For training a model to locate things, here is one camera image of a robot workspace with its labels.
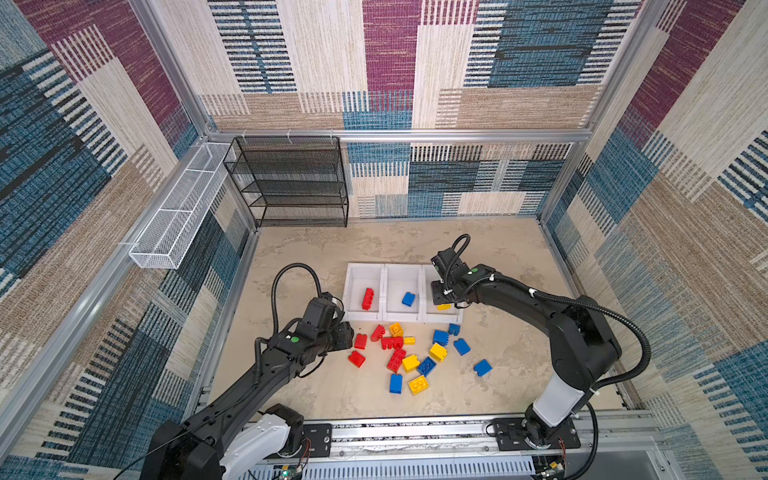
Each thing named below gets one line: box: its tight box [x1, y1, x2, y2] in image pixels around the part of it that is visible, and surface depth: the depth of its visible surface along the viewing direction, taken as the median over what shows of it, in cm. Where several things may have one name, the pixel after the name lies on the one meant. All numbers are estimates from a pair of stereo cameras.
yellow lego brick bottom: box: [402, 354, 421, 374], surface depth 85 cm
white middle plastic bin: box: [382, 264, 423, 322], surface depth 98 cm
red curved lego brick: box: [370, 324, 385, 342], surface depth 91 cm
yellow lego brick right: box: [430, 343, 449, 363], surface depth 87 cm
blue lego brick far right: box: [473, 358, 493, 377], surface depth 86 cm
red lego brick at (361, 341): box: [354, 333, 368, 350], surface depth 91 cm
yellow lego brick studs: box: [390, 322, 404, 337], surface depth 90 cm
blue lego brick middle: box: [453, 338, 471, 356], surface depth 90 cm
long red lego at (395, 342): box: [381, 336, 404, 350], surface depth 89 cm
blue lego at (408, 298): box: [401, 291, 416, 307], surface depth 99 cm
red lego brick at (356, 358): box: [348, 350, 366, 368], surface depth 87 cm
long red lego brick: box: [361, 287, 375, 311], surface depth 98 cm
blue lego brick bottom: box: [418, 356, 436, 377], surface depth 86 cm
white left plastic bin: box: [344, 262, 384, 321], surface depth 98 cm
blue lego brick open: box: [432, 330, 449, 346], surface depth 91 cm
